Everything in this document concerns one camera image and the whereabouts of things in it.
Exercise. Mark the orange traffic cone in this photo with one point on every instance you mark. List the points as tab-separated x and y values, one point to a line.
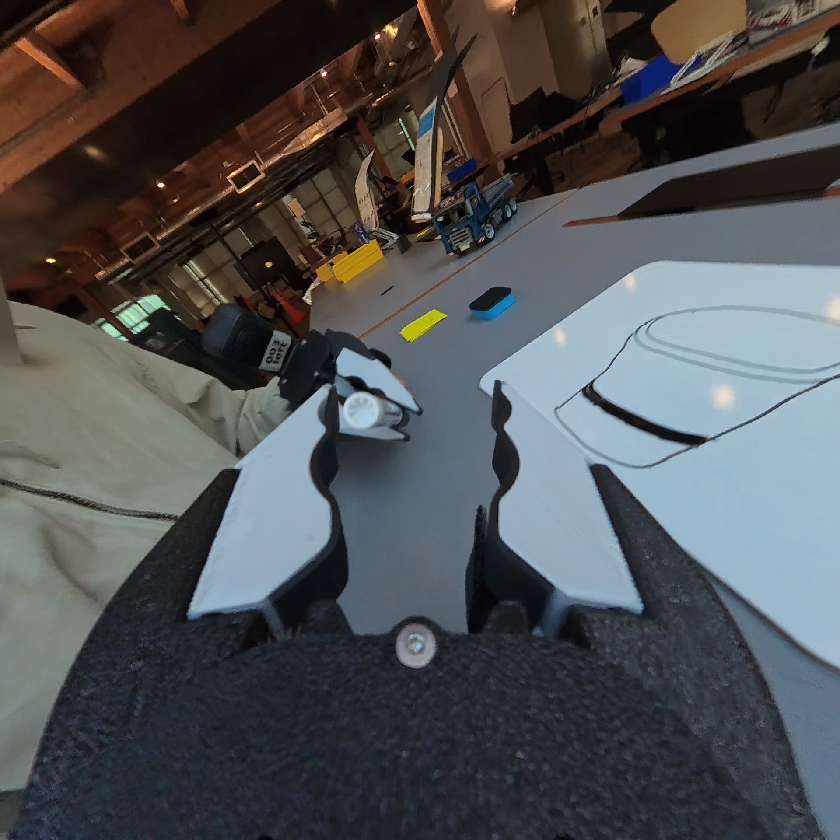
289	312

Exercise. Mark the yellow bin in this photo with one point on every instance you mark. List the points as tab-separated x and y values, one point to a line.
354	262

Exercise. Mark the person's beige jacket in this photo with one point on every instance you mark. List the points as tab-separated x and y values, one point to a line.
65	558

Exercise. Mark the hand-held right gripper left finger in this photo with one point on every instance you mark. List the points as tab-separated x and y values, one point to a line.
262	538

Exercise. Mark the white whiteboard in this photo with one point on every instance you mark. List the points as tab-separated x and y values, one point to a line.
754	525

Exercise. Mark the white air vent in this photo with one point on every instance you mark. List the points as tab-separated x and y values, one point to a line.
244	178

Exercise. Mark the white dry erase marker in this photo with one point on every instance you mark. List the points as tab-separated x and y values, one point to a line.
361	410

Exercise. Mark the blue storage bin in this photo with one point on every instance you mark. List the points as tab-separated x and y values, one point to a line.
649	82

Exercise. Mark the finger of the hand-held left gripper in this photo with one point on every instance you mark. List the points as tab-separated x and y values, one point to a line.
367	371
374	433

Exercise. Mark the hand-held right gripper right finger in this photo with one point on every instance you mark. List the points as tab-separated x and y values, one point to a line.
558	538

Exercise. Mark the white curved sign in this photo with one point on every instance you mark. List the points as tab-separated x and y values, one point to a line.
366	197

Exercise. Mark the blue black whiteboard eraser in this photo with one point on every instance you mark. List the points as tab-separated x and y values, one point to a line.
492	305

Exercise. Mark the tan rounded board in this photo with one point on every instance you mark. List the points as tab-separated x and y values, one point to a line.
695	26

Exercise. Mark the blue toy truck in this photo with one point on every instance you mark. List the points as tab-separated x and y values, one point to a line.
466	220

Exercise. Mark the yellow paper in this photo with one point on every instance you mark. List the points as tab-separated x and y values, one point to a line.
423	325

